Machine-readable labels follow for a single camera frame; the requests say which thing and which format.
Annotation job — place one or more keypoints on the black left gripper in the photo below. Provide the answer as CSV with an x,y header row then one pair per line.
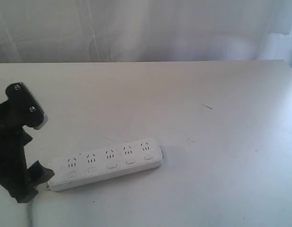
x,y
21,181

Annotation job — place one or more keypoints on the white five-outlet power strip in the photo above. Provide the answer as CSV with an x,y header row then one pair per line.
x,y
103,164

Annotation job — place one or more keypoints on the white backdrop curtain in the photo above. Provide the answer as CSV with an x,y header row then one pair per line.
x,y
145,30

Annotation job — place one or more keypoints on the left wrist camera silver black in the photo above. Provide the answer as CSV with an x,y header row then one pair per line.
x,y
25,108

